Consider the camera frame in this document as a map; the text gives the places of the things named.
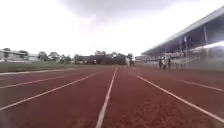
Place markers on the row of trees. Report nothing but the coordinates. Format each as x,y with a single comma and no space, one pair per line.
100,56

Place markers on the green grass field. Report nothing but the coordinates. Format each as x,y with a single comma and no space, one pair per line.
30,66

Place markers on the pale low building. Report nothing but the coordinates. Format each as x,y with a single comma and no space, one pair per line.
13,56

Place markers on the red running track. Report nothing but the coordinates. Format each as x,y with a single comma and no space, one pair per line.
136,106

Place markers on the grandstand building with roof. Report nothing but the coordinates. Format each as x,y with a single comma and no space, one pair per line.
196,43

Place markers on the group of people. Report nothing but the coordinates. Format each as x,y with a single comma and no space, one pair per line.
164,62

